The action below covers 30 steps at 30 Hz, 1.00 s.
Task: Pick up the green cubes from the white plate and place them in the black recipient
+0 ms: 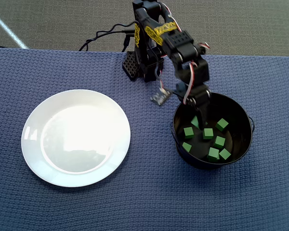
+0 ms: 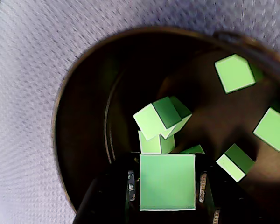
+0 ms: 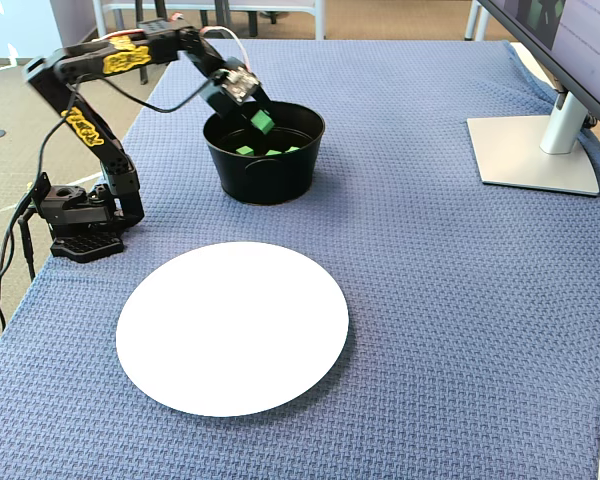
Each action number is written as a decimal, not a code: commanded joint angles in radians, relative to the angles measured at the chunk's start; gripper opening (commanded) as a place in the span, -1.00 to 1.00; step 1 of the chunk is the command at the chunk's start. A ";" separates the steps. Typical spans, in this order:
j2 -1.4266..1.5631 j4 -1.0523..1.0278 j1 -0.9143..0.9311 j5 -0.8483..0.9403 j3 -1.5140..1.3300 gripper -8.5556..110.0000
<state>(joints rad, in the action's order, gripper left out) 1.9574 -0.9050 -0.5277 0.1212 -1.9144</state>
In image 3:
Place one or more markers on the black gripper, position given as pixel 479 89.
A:
pixel 223 106

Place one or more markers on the white round plate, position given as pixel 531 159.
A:
pixel 230 330

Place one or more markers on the black metal bucket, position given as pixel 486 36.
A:
pixel 265 180

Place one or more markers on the white table leg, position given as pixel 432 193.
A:
pixel 472 25

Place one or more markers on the blue woven table cloth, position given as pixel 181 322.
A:
pixel 430 300

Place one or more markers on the silver computer monitor with stand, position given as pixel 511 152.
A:
pixel 530 155

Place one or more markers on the small camera circuit board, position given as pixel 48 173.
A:
pixel 240 85

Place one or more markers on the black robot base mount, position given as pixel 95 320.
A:
pixel 87 247

